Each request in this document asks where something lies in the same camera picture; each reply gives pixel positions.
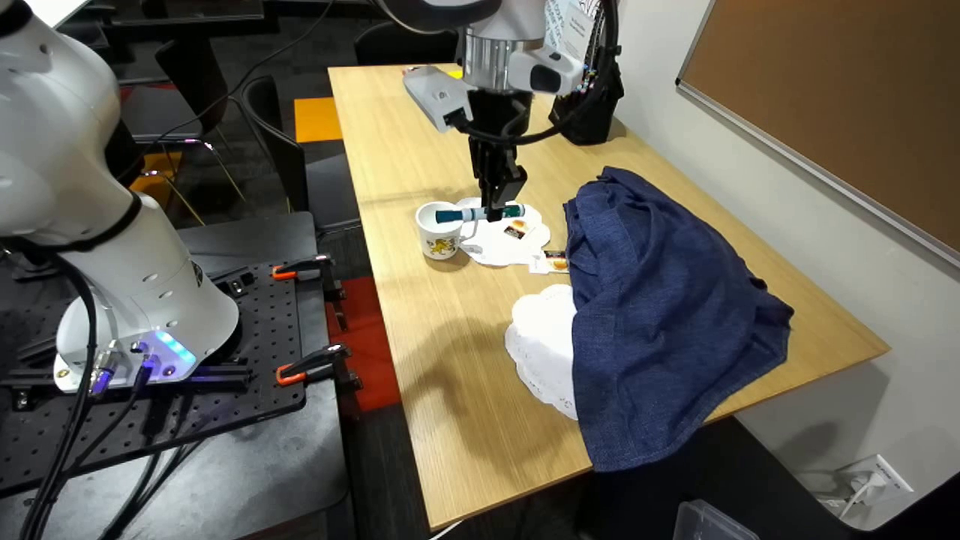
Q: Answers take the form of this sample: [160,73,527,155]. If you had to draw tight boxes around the small snack packet on doily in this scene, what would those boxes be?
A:
[504,225,527,240]

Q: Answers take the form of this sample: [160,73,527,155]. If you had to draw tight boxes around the white ceramic mug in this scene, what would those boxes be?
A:
[415,200,461,261]

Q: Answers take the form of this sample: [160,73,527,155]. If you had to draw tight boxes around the dark blue cloth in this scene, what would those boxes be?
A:
[564,168,791,471]

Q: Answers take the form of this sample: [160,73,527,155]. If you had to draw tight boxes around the green marker pen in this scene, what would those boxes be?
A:
[432,204,524,223]

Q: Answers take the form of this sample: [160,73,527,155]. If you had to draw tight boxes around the white power strip on floor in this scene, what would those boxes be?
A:
[802,452,913,519]

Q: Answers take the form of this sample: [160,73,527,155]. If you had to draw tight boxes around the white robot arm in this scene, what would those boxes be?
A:
[0,0,600,394]

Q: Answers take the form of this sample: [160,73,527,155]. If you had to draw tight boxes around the orange black clamp upper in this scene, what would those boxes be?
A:
[269,254,332,282]

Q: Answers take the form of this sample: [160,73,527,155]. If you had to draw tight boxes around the white paper doily under cloth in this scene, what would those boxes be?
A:
[504,284,575,420]

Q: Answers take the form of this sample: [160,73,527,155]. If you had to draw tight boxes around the orange black clamp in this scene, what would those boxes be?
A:
[269,254,332,282]
[274,341,349,388]

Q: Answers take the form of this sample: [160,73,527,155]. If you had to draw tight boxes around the orange black clamp lower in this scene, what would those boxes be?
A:
[274,341,349,388]

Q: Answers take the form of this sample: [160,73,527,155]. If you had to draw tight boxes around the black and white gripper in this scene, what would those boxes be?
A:
[461,31,581,223]

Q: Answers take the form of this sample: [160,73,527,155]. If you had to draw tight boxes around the brown cork pinboard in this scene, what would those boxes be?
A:
[674,0,960,267]

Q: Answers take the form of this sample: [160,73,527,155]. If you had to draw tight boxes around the black perforated mounting board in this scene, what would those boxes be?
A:
[0,264,307,496]

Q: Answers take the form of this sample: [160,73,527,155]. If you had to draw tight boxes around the yellow colouring book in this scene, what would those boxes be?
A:
[402,65,471,128]

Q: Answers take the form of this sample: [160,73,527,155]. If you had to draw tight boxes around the black pen holder bag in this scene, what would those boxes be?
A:
[548,44,624,146]

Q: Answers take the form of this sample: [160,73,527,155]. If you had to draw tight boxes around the small snack packet on table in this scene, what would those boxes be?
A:
[527,257,571,274]

